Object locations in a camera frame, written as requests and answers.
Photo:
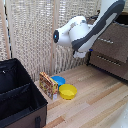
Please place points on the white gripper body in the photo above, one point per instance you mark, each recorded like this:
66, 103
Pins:
80, 54

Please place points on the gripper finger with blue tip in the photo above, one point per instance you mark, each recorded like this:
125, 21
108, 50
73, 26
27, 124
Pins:
90, 50

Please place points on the blue bowl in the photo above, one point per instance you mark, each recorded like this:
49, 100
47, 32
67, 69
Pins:
59, 80

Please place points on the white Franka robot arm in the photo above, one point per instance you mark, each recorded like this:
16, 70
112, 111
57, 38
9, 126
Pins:
80, 31

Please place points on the yellow bowl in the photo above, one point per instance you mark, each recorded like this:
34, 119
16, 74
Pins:
68, 91

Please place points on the colourful snack box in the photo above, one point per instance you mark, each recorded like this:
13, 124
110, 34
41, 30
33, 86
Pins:
48, 85

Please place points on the bamboo screen with wooden posts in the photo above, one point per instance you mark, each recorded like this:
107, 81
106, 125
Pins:
30, 36

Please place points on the black fabric storage box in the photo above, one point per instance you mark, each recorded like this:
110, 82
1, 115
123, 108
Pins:
16, 96

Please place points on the dark drawer cabinet frame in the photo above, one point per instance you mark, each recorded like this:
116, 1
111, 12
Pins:
124, 18

